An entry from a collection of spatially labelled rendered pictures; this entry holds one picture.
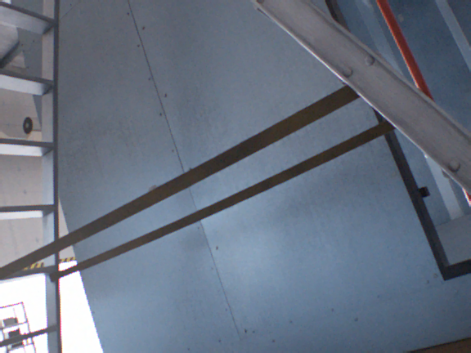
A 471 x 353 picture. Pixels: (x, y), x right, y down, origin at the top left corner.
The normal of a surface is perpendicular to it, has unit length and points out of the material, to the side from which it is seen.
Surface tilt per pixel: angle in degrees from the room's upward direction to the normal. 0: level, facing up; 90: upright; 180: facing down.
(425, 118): 88
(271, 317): 90
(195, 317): 90
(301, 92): 90
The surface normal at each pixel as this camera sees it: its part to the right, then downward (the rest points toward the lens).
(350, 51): -0.50, -0.04
